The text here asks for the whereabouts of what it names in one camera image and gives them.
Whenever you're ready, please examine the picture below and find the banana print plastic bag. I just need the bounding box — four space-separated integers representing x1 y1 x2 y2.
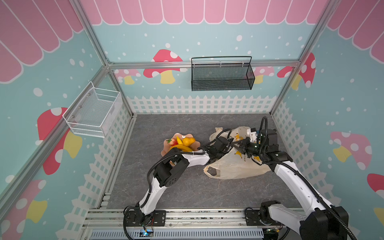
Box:
204 127 271 180

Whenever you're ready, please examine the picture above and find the yellow pear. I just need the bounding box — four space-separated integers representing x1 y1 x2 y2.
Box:
182 137 196 147

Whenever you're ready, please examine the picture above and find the long yellow banana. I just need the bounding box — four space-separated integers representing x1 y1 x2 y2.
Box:
170 145 194 152

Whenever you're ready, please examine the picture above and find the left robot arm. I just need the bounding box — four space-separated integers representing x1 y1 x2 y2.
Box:
124 137 233 226

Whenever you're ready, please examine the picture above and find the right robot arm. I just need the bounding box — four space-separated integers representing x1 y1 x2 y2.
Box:
231 131 357 240

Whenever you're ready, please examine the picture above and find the small yellow banana top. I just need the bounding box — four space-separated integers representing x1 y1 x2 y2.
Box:
177 136 184 145

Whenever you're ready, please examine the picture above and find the red strawberry top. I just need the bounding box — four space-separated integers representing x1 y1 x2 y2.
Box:
167 138 178 147

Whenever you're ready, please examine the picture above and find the black mesh wall basket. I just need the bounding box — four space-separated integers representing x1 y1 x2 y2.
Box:
191 56 256 92

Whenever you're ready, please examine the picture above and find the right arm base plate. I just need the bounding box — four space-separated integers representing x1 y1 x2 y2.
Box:
244 208 284 228

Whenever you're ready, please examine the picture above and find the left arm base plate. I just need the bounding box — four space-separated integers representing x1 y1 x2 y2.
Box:
123 210 167 227

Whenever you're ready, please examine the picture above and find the white wire wall basket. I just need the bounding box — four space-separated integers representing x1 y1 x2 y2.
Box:
63 82 123 138

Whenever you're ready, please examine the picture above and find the aluminium front rail frame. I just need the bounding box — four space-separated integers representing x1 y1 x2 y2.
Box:
78 208 299 240

